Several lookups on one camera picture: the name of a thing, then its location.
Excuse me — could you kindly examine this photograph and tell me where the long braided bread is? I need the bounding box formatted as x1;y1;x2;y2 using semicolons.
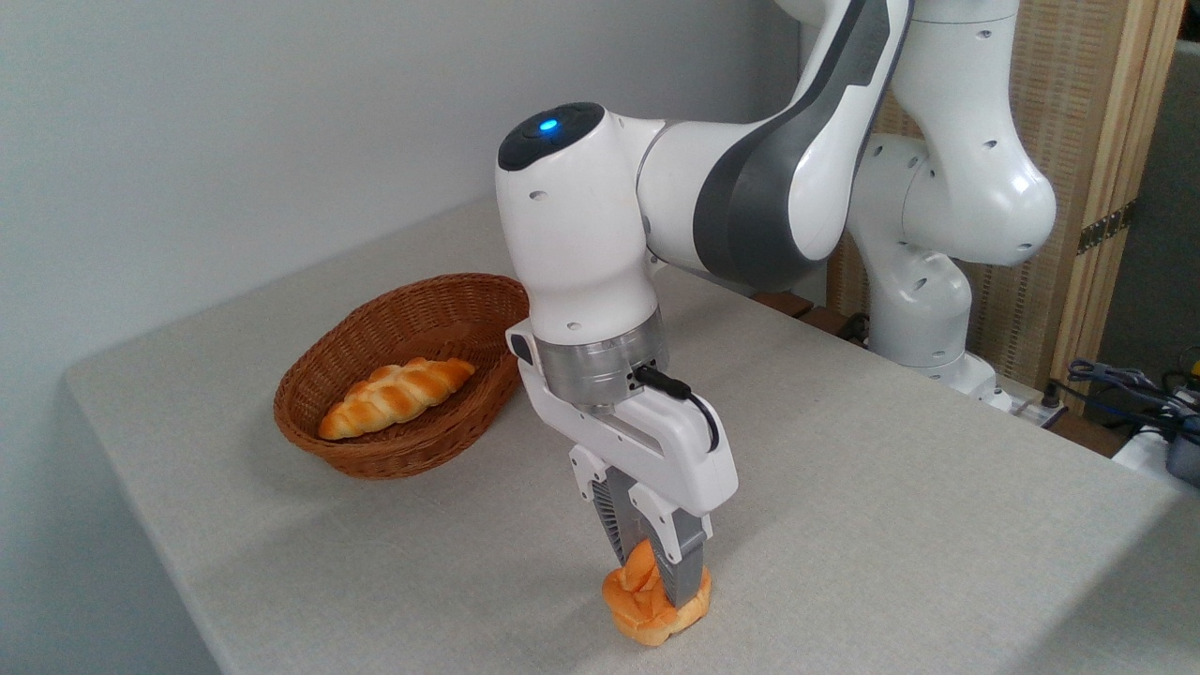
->
318;356;477;442

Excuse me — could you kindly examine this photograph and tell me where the brass screen hinge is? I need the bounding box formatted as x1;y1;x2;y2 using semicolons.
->
1076;202;1137;256

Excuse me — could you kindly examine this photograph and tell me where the brown wicker basket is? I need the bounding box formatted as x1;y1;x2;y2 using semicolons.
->
273;273;531;481

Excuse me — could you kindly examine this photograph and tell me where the brown wooden ledge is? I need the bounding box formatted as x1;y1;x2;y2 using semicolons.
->
755;289;873;343

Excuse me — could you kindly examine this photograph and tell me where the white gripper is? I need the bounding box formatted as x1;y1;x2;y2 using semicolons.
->
506;319;740;608

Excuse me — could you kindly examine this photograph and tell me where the white power strip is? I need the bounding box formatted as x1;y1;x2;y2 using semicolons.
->
1005;392;1070;429

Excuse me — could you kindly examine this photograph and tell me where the dark cable bundle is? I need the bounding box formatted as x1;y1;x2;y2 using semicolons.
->
1050;347;1200;442

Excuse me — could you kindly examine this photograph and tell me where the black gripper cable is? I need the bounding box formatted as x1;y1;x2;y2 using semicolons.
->
635;366;721;454

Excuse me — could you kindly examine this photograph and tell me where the round knotted bread roll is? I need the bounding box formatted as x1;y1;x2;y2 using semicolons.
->
602;539;713;648

